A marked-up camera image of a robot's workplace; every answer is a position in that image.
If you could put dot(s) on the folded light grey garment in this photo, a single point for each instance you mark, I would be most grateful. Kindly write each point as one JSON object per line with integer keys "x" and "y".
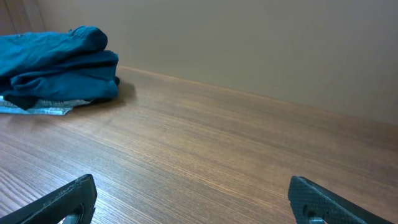
{"x": 39, "y": 111}

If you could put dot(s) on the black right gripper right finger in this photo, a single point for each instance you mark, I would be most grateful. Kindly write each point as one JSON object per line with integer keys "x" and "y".
{"x": 312, "y": 203}

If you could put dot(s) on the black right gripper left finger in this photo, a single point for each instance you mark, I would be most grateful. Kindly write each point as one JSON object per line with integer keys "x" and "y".
{"x": 72, "y": 203}

